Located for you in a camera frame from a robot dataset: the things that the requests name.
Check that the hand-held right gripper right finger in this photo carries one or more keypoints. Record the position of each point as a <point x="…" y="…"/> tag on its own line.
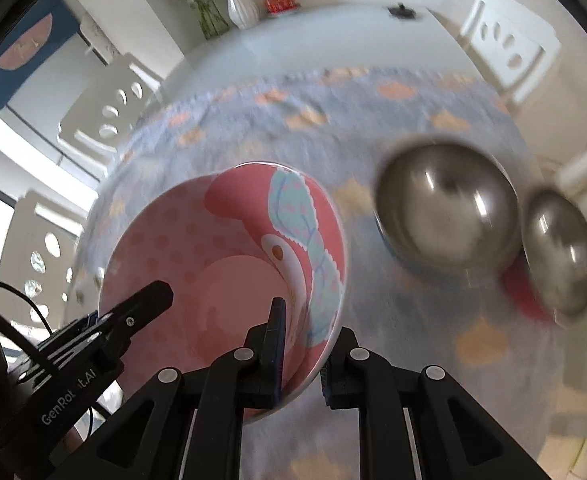
<point x="343" y="360"/>

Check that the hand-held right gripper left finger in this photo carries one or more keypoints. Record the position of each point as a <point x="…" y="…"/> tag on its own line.
<point x="278" y="345"/>

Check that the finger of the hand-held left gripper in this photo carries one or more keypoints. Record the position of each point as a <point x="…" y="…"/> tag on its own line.
<point x="143" y="305"/>

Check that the pink bow print bowl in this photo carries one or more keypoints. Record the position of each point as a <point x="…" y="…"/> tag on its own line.
<point x="198" y="260"/>

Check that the large blue steel bowl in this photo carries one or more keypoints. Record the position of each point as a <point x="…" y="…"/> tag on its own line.
<point x="438" y="210"/>

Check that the white refrigerator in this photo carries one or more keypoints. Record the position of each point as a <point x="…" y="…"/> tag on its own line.
<point x="53" y="125"/>

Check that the small red steel bowl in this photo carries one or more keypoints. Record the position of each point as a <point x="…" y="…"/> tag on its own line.
<point x="558" y="250"/>

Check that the leaf patterned tablecloth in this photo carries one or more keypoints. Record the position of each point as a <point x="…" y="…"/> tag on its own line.
<point x="373" y="110"/>

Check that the blue fabric appliance cover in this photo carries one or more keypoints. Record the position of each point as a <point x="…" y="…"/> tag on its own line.
<point x="23" y="55"/>

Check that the clear glass vase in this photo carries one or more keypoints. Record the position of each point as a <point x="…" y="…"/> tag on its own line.
<point x="211" y="22"/>

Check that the white ceramic vase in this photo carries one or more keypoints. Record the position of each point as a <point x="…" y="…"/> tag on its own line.
<point x="242" y="10"/>

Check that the red lidded teacup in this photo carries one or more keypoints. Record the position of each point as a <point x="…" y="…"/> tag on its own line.
<point x="281" y="2"/>

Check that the small black lid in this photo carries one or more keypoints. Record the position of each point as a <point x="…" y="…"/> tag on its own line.
<point x="400" y="11"/>

